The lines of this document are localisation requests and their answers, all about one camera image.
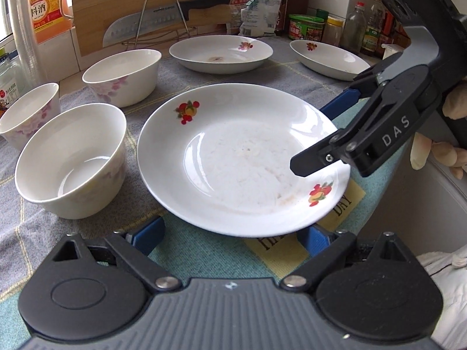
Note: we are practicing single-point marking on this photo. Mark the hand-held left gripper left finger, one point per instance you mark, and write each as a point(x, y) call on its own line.
point(147, 235)

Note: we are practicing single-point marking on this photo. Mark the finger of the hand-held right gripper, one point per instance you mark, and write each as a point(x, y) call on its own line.
point(310, 160)
point(343, 100)

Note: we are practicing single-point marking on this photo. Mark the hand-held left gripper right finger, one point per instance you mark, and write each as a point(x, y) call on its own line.
point(313, 240)

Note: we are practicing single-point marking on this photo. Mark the white fruit-print plate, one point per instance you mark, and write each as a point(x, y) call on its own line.
point(226, 160)
point(328, 60)
point(204, 53)

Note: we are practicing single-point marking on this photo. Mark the white floral bowl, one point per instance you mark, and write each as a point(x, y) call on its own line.
point(29, 116)
point(69, 164)
point(124, 80)

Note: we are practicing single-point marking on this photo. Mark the person's right hand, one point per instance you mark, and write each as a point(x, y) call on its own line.
point(443, 153)

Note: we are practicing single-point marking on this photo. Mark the green-label oil bottle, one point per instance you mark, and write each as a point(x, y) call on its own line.
point(371, 40)

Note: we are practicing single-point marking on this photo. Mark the yellow-lid spice jar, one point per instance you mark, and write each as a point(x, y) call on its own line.
point(332, 32)

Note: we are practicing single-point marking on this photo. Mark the white plastic container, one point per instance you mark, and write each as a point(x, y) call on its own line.
point(392, 51)

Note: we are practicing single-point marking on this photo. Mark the clear glass bottle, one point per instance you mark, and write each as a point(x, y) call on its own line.
point(354, 29)

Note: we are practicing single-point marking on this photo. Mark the green-lid sauce jar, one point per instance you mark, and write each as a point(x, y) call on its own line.
point(305, 29)

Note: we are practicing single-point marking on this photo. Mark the red-label sauce bottle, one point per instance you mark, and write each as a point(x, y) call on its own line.
point(390, 29)

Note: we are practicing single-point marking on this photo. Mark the white plastic seasoning bag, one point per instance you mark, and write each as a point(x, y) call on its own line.
point(261, 14)

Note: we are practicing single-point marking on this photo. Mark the red and white bag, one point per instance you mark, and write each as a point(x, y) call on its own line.
point(235, 18)

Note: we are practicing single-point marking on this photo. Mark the white jacket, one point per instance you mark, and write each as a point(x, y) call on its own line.
point(448, 299)

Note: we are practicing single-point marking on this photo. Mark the grey checked tablecloth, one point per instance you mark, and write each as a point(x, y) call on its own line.
point(171, 80)

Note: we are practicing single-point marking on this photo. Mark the labelled glass jar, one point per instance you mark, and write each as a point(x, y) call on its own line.
point(11, 84)

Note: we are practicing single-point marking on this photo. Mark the tall stack of plastic cups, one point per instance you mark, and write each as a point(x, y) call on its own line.
point(22, 25)

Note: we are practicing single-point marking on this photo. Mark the orange cooking wine bottle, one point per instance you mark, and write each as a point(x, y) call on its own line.
point(47, 11)

